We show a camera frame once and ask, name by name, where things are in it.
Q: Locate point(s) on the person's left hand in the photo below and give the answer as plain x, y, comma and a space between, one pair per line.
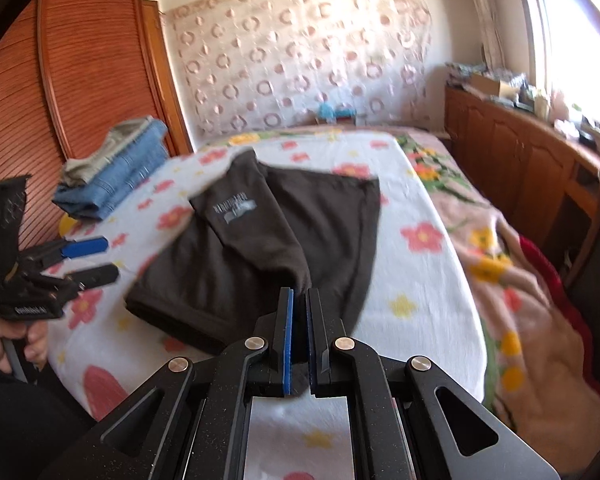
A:
35, 345

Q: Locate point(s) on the person's left forearm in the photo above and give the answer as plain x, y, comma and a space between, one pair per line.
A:
25, 425

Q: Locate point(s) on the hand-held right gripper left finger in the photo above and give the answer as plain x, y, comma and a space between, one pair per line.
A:
289, 340

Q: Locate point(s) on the dark chair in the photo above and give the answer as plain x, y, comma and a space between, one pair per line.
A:
595, 270

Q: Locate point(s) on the black pants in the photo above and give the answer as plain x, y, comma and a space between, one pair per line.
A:
240, 260

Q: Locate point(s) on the wooden sideboard cabinet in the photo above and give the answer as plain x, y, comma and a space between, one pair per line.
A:
505, 145

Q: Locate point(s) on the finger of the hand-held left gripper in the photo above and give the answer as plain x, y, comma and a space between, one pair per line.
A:
85, 247
97, 275

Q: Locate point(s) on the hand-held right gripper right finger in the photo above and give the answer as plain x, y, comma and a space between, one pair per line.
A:
314, 340

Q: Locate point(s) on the circle patterned lace curtain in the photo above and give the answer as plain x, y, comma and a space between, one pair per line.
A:
290, 45

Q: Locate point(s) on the red cloth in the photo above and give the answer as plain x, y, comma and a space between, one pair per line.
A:
555, 285

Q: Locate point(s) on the window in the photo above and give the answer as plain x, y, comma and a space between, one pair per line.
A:
580, 45

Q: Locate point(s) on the yellow object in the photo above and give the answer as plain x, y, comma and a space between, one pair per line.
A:
66, 224

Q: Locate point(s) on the folded blue jeans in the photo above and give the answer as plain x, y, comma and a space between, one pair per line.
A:
110, 180

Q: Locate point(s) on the open cardboard box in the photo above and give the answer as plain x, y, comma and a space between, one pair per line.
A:
485, 82

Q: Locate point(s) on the floral pillow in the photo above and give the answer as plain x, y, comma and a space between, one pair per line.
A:
530, 360

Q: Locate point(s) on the beige window curtain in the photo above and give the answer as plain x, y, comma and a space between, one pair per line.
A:
485, 10

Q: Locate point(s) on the white flowered blanket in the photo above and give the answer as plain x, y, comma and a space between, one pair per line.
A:
420, 280

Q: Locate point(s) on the folded olive pants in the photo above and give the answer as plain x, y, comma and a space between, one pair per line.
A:
120, 137

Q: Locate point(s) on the wooden slatted wardrobe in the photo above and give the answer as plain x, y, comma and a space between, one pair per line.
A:
95, 60

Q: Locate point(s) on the blue plush toy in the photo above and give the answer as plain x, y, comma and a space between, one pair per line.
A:
325, 111

